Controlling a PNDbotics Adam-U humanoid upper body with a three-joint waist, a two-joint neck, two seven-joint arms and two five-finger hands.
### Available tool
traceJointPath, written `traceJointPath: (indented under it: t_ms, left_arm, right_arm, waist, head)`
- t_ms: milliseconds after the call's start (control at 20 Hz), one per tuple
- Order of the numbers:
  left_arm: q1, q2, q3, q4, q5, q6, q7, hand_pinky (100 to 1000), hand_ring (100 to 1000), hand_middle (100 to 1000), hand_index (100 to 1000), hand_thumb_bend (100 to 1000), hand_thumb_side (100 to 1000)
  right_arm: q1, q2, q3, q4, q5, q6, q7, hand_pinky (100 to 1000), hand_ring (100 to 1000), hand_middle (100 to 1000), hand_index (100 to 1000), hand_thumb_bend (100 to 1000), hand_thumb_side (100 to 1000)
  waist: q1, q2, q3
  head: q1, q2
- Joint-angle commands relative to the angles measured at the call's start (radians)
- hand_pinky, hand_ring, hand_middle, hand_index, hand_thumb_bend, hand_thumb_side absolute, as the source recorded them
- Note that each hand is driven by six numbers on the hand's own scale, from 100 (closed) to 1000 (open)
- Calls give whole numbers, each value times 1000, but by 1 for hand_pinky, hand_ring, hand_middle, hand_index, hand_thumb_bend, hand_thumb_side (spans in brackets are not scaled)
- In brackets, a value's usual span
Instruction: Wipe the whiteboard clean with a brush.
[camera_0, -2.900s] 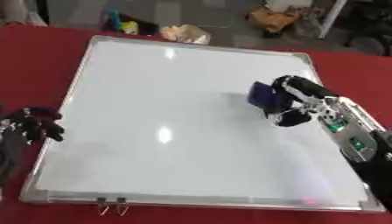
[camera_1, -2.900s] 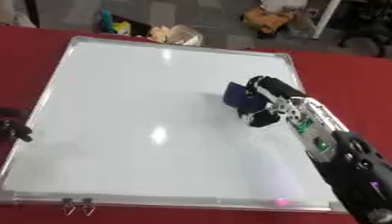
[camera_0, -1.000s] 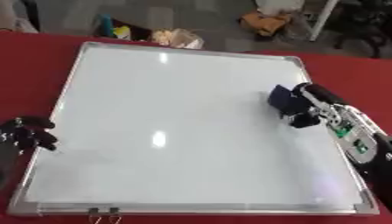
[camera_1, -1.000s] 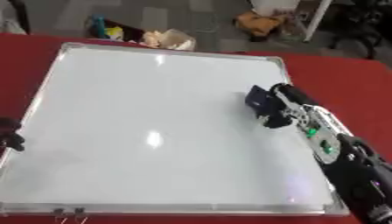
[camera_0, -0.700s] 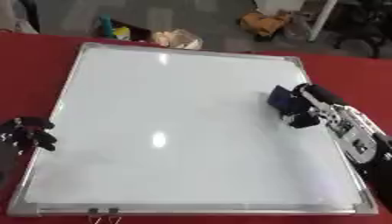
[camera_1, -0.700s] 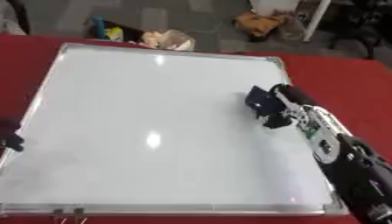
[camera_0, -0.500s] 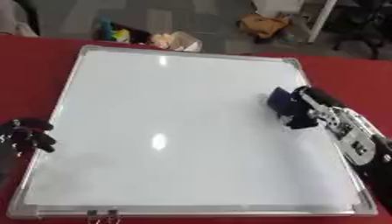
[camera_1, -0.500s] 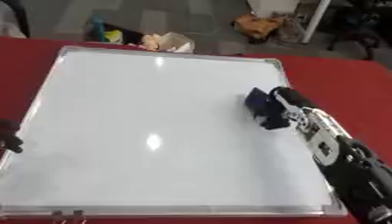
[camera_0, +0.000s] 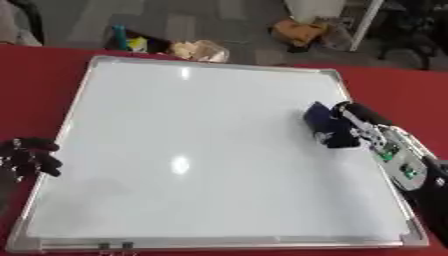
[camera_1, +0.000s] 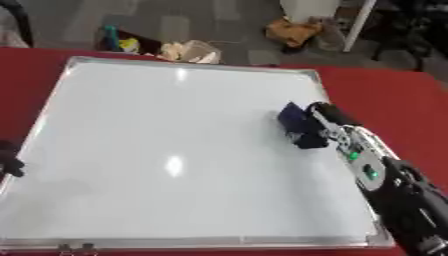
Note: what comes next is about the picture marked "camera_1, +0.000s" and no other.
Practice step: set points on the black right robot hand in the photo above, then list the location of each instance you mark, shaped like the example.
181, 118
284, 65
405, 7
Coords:
326, 125

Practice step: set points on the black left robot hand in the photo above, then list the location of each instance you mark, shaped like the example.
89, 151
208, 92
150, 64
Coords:
10, 159

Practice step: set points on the dark blue whiteboard eraser brush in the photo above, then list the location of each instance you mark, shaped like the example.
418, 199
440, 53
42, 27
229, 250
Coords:
293, 120

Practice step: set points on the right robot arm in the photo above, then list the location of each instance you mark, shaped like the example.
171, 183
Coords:
396, 186

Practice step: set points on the white table leg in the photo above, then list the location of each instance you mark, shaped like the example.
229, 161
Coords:
358, 25

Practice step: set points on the white box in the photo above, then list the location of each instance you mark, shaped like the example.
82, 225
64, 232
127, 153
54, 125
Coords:
308, 10

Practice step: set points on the black office chair base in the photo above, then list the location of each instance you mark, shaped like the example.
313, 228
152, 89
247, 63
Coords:
408, 31

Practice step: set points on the beige crumpled bag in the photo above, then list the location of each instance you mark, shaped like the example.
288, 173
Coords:
192, 51

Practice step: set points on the white whiteboard with silver frame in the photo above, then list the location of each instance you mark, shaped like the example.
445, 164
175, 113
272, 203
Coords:
175, 150

